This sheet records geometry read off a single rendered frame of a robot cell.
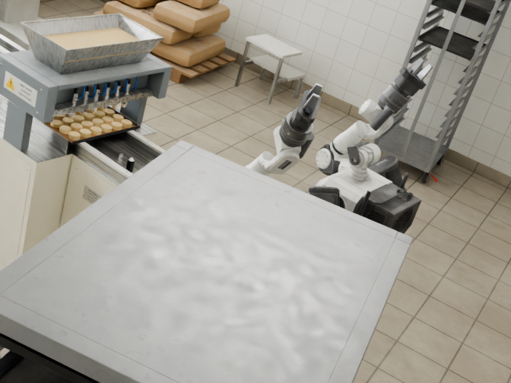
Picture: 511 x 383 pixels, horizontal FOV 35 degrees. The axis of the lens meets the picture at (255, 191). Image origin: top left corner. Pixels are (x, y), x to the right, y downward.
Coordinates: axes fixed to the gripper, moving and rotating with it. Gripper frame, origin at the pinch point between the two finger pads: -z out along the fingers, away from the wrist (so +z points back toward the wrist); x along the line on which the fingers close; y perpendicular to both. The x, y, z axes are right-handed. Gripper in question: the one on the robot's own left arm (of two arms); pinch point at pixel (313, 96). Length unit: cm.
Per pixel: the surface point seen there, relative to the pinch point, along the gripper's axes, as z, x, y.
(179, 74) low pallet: 317, 313, -65
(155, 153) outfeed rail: 120, 59, -42
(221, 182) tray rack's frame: -43, -80, -18
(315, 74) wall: 314, 382, 43
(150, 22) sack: 296, 336, -103
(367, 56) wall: 273, 382, 75
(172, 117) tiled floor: 296, 247, -53
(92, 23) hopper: 97, 94, -90
